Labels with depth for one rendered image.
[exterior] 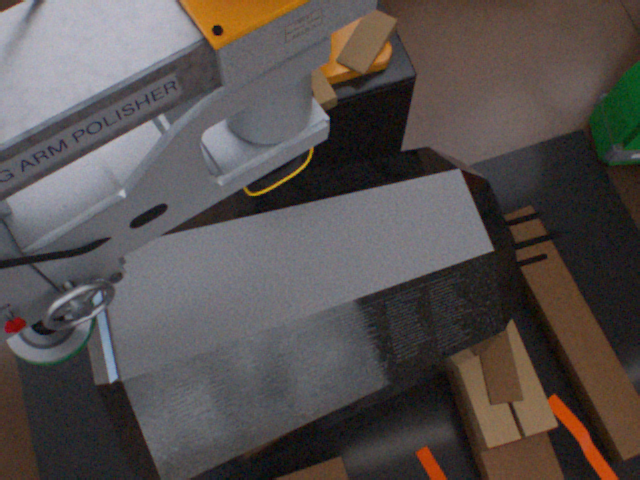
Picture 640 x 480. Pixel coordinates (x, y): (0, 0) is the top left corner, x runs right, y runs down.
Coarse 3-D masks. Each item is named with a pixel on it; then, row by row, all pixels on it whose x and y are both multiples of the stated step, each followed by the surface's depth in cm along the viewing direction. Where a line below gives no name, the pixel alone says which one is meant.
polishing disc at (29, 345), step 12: (84, 324) 173; (12, 336) 172; (24, 336) 172; (36, 336) 172; (48, 336) 172; (60, 336) 172; (72, 336) 172; (84, 336) 172; (12, 348) 171; (24, 348) 171; (36, 348) 171; (48, 348) 171; (60, 348) 171; (72, 348) 171; (36, 360) 170; (48, 360) 170
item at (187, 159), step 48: (240, 96) 125; (144, 144) 125; (192, 144) 129; (240, 144) 150; (288, 144) 152; (48, 192) 130; (96, 192) 129; (144, 192) 132; (192, 192) 143; (48, 240) 128; (96, 240) 136; (144, 240) 148
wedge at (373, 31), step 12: (372, 12) 220; (360, 24) 220; (372, 24) 219; (384, 24) 219; (360, 36) 219; (372, 36) 218; (384, 36) 218; (348, 48) 218; (360, 48) 218; (372, 48) 218; (336, 60) 218; (348, 60) 218; (360, 60) 217; (372, 60) 217; (360, 72) 216
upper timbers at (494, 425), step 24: (480, 360) 240; (528, 360) 240; (480, 384) 237; (528, 384) 237; (480, 408) 234; (504, 408) 234; (528, 408) 234; (480, 432) 234; (504, 432) 231; (528, 432) 231
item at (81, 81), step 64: (64, 0) 108; (128, 0) 108; (320, 0) 111; (0, 64) 104; (64, 64) 104; (128, 64) 104; (192, 64) 109; (256, 64) 115; (0, 128) 100; (64, 128) 103; (128, 128) 112; (0, 192) 107
